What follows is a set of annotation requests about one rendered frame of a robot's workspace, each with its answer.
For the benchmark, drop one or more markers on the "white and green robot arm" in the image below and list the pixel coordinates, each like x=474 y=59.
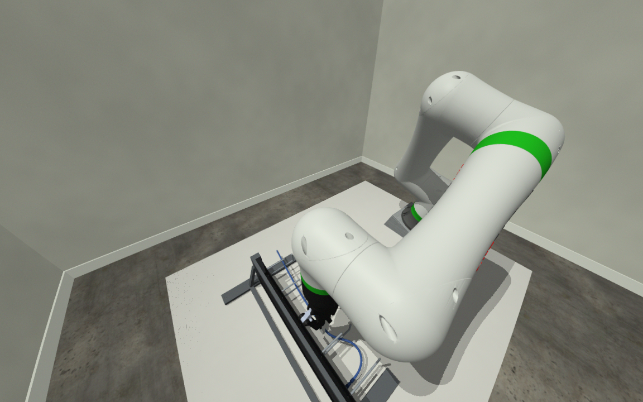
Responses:
x=403 y=299

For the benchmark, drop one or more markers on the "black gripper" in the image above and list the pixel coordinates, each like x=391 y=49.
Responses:
x=323 y=319

